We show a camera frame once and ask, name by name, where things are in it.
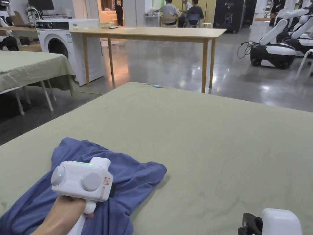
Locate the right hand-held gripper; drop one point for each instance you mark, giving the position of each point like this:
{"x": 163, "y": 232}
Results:
{"x": 281, "y": 222}

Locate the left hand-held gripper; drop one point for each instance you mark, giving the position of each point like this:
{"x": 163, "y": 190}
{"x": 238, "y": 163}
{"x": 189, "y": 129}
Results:
{"x": 73, "y": 178}

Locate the bed with pale green sheet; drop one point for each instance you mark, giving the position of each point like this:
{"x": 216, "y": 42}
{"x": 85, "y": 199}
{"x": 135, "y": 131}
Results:
{"x": 207, "y": 146}

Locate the small light blue object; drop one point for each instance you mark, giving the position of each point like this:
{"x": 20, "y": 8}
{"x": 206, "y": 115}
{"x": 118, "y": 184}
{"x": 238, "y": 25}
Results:
{"x": 156, "y": 86}

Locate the white washing machine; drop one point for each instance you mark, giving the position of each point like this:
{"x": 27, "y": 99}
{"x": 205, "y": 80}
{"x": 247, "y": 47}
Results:
{"x": 85, "y": 56}

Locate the black monitor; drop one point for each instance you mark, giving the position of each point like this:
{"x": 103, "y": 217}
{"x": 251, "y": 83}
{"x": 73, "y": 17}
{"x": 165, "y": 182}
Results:
{"x": 41, "y": 4}

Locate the white robot with black base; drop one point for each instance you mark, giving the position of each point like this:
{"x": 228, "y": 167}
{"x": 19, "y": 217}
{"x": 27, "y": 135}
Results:
{"x": 273, "y": 52}

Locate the group of people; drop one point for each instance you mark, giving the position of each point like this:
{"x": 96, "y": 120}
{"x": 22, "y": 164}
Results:
{"x": 181, "y": 12}

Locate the blue shirt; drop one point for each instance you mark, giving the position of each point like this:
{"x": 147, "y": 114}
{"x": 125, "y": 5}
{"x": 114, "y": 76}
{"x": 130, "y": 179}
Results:
{"x": 132, "y": 176}

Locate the person's left hand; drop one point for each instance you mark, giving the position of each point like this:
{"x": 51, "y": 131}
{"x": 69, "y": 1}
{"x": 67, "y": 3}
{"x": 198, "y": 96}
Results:
{"x": 66, "y": 211}

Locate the person's left forearm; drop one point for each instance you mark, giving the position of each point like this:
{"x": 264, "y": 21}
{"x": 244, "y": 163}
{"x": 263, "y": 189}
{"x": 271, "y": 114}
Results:
{"x": 46, "y": 227}

